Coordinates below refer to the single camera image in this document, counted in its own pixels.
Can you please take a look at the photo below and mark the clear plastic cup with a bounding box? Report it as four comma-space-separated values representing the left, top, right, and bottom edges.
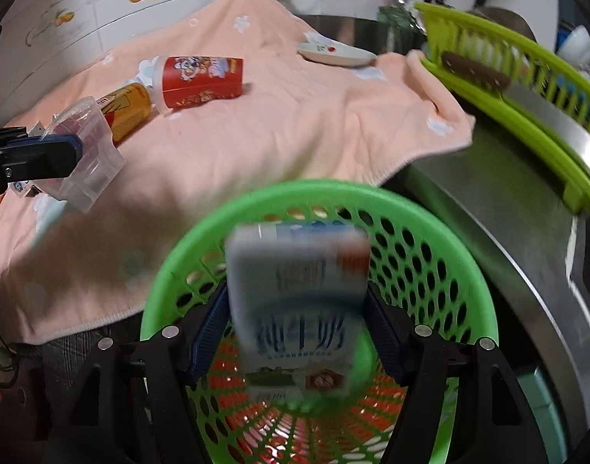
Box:
35, 96, 125, 213

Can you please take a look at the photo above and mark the red orange drink bottle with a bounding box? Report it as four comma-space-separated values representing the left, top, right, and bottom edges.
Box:
97, 82, 152, 146

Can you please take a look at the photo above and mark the red paper cup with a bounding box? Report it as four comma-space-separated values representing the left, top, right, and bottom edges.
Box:
152, 56, 244, 112

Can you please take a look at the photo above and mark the white blue milk carton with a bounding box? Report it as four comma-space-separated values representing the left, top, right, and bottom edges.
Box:
225, 222, 370, 399

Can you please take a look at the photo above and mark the green plastic trash basket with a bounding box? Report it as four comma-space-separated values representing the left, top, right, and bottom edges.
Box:
141, 180, 498, 463

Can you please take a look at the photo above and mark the red plastic stool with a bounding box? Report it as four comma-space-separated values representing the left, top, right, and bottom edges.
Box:
187, 333, 406, 463

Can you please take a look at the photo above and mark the peach floral towel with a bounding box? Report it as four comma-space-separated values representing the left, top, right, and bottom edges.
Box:
0, 0, 474, 345

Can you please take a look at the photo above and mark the white ceramic dish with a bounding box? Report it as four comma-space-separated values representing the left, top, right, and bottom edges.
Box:
296, 42, 377, 68

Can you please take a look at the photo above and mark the green dish rack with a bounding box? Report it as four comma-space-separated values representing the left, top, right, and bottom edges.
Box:
415, 2, 590, 214

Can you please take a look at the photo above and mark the dark green utensil jar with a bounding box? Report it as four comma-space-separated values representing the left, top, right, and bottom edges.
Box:
378, 5, 426, 56

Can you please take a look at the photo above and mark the white ceramic bowl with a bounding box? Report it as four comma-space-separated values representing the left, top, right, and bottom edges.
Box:
556, 25, 590, 65

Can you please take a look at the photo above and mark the stainless steel pot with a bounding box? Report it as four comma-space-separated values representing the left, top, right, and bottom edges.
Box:
469, 6, 537, 42

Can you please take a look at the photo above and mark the cleaver with wooden handle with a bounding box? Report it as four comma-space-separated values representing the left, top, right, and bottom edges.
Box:
441, 51, 590, 174

